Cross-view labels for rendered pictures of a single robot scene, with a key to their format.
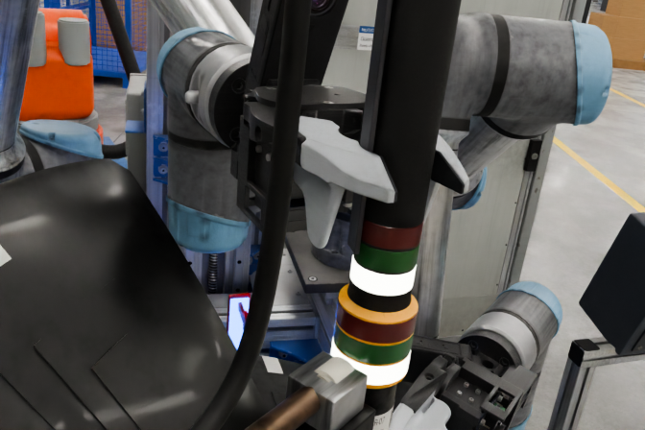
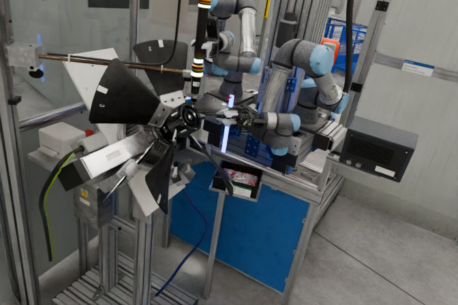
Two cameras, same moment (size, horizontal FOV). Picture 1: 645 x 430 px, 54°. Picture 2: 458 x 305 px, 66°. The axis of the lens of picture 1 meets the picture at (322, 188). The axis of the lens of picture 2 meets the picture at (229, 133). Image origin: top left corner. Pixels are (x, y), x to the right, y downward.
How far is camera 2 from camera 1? 121 cm
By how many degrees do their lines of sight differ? 41
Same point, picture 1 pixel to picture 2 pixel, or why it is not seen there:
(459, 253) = (439, 187)
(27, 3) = (221, 24)
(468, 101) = (285, 59)
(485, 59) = (289, 49)
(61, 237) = (170, 47)
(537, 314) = (284, 117)
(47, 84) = not seen: hidden behind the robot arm
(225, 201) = (218, 63)
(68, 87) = not seen: hidden behind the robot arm
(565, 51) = (309, 51)
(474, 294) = (445, 214)
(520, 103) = (297, 62)
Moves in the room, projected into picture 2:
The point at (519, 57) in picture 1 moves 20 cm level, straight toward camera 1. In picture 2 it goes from (297, 50) to (256, 48)
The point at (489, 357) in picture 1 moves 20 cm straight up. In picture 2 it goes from (262, 118) to (271, 73)
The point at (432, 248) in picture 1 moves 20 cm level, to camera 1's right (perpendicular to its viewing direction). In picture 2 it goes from (269, 94) to (304, 110)
